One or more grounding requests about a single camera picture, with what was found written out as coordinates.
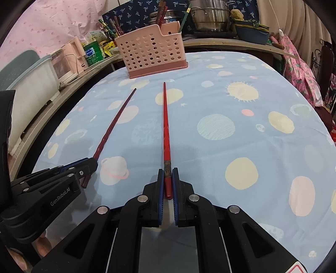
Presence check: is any pink perforated utensil basket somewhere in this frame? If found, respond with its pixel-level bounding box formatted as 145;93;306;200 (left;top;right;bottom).
115;21;189;79

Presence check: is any white plastic tub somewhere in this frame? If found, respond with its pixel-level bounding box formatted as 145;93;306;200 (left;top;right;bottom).
8;50;61;156

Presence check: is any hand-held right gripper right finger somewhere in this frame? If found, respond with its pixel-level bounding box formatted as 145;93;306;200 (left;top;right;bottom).
172;168;307;273

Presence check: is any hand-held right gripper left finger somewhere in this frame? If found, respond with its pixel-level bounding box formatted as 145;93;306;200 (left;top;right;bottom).
31;168;166;273

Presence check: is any dark red chopstick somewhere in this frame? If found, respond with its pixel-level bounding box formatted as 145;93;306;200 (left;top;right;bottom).
112;17;122;37

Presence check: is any pink floral cloth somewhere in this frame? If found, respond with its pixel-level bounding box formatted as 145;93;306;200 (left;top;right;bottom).
280;34;324;106

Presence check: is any clear jar appliance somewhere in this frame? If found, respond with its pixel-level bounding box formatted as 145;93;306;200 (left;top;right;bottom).
51;49;77;85

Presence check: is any blue patterned backdrop cloth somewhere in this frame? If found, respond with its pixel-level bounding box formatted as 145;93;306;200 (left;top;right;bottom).
102;0;259;37

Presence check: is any large steel steamer pot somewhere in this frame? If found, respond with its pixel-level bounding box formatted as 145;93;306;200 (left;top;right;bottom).
188;0;237;33

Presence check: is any person's left hand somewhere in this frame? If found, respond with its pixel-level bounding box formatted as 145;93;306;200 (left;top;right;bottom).
8;230;53;273

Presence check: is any green label container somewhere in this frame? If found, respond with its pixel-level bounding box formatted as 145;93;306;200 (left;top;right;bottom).
83;42;105;66

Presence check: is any bright red chopstick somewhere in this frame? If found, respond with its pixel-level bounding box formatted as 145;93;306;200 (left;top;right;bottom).
162;82;174;199

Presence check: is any maroon wavy chopstick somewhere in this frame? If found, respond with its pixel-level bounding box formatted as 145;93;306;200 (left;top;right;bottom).
81;88;137;188

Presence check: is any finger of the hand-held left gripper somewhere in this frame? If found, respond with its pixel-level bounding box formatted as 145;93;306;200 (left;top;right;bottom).
10;158;98;196
31;163;79;181

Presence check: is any teal plastic basin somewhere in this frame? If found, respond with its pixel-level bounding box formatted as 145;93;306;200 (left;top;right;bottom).
233;20;271;45

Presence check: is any pink kitchen appliance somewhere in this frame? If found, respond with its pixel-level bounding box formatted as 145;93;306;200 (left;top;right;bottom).
62;37;89;69

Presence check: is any green chopstick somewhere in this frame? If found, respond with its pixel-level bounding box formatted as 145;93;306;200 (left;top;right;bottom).
180;4;191;33

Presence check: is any blue planet print tablecloth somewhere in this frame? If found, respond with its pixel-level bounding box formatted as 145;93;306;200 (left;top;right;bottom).
31;51;335;273

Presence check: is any pink dotted cloth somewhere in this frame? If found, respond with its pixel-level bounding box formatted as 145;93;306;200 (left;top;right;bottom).
0;0;124;72

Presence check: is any beige curtain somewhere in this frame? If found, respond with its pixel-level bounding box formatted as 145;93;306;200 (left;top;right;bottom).
257;0;336;54

